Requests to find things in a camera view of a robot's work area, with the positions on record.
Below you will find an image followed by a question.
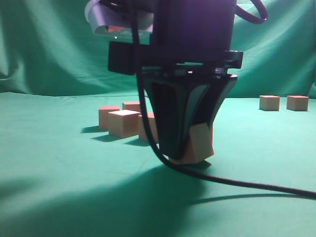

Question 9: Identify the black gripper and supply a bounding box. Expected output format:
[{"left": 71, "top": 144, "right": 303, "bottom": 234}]
[{"left": 108, "top": 0, "right": 244, "bottom": 134}]

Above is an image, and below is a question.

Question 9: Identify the green cloth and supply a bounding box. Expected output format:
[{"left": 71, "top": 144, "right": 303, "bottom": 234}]
[{"left": 0, "top": 0, "right": 316, "bottom": 237}]

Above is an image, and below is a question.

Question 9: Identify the black gripper finger screen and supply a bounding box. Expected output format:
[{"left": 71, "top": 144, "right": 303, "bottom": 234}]
[{"left": 144, "top": 74, "right": 210, "bottom": 159}]

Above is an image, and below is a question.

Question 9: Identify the wooden cube column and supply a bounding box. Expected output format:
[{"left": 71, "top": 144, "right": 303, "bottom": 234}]
[
  {"left": 286, "top": 95, "right": 309, "bottom": 111},
  {"left": 259, "top": 95, "right": 280, "bottom": 111},
  {"left": 138, "top": 112, "right": 158, "bottom": 144},
  {"left": 168, "top": 123, "right": 214, "bottom": 165}
]

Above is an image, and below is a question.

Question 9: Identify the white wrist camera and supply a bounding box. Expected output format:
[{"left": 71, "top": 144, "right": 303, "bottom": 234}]
[{"left": 84, "top": 0, "right": 154, "bottom": 38}]

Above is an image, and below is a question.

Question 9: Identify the wooden cube placed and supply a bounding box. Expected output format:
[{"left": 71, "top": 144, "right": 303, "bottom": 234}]
[
  {"left": 122, "top": 101, "right": 141, "bottom": 112},
  {"left": 98, "top": 105, "right": 120, "bottom": 130}
]

